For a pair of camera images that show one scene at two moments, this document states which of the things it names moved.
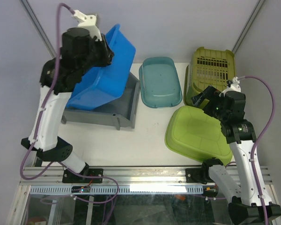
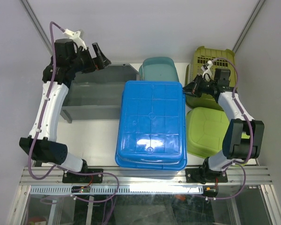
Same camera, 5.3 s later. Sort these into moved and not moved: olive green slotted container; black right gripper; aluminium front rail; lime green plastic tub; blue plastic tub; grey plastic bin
Moved: black right gripper; blue plastic tub; grey plastic bin
Not moved: lime green plastic tub; olive green slotted container; aluminium front rail
